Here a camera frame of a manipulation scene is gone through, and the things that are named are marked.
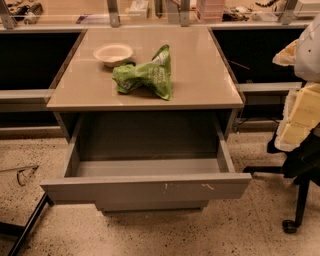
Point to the white box on counter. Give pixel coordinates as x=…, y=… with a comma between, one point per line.
x=139, y=9

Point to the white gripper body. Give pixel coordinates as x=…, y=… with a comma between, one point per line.
x=308, y=57

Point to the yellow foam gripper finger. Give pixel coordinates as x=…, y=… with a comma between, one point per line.
x=301, y=114
x=286, y=57

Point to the grey top drawer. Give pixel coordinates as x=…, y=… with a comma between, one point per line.
x=145, y=157

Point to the white paper bowl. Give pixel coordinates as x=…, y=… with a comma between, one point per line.
x=112, y=55

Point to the black metal floor stand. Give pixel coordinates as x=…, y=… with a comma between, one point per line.
x=19, y=233

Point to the grey drawer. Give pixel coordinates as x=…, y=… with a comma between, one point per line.
x=145, y=157
x=150, y=206

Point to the green crumpled chip bag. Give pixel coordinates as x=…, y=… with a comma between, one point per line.
x=155, y=75

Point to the pink plastic container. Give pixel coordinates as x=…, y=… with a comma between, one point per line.
x=210, y=11

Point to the grey cabinet with tan top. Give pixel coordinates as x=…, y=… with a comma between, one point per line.
x=200, y=80

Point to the grey lower drawer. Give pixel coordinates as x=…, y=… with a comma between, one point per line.
x=150, y=206

